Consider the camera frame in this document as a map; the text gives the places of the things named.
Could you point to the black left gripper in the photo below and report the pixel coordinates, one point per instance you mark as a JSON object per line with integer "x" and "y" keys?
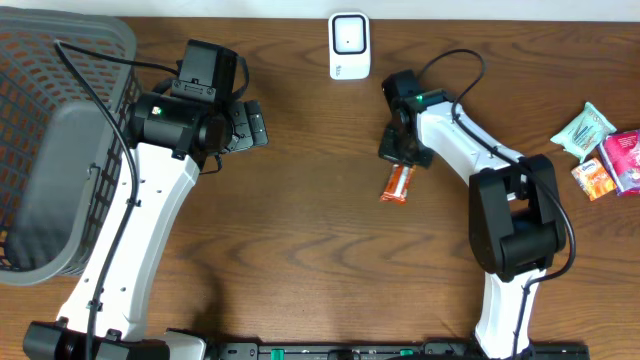
{"x": 248, "y": 125}

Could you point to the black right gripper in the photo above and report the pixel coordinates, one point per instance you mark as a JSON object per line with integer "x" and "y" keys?
{"x": 400, "y": 148}

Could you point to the orange candy wrapper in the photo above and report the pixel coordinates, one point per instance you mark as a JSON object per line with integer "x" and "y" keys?
{"x": 398, "y": 183}

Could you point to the green snack packet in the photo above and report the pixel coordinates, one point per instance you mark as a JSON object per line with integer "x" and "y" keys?
{"x": 584, "y": 133}

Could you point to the small orange tissue box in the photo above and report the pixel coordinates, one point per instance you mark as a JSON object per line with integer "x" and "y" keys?
{"x": 593, "y": 179}

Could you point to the purple pink snack packet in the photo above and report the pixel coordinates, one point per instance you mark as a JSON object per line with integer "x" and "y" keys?
{"x": 620, "y": 157}

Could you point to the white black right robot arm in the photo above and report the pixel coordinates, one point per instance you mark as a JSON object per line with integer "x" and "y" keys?
{"x": 516, "y": 222}

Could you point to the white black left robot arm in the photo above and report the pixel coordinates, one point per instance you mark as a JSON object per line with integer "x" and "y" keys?
{"x": 196, "y": 114}

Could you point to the grey plastic basket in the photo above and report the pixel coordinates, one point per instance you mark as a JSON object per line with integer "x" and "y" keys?
{"x": 59, "y": 158}

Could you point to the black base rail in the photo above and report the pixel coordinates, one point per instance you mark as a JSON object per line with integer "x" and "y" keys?
{"x": 400, "y": 351}

